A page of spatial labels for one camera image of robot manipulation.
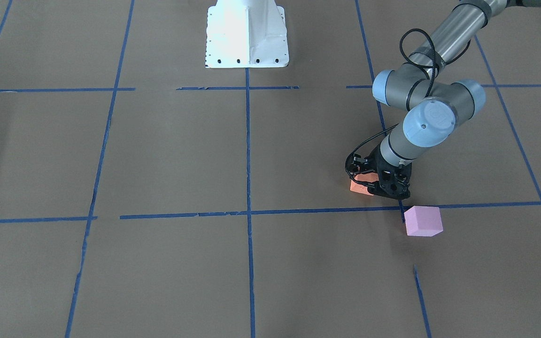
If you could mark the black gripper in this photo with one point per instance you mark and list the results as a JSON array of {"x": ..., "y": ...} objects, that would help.
[{"x": 374, "y": 168}]

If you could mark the orange foam block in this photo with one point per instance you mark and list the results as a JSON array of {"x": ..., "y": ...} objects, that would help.
[{"x": 359, "y": 188}]

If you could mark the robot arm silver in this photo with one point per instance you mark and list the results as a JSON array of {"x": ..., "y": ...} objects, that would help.
[{"x": 433, "y": 110}]

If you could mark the pink foam block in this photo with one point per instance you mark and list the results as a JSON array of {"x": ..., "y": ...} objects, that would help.
[{"x": 423, "y": 221}]

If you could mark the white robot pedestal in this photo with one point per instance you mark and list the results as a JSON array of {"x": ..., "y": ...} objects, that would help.
[{"x": 246, "y": 34}]

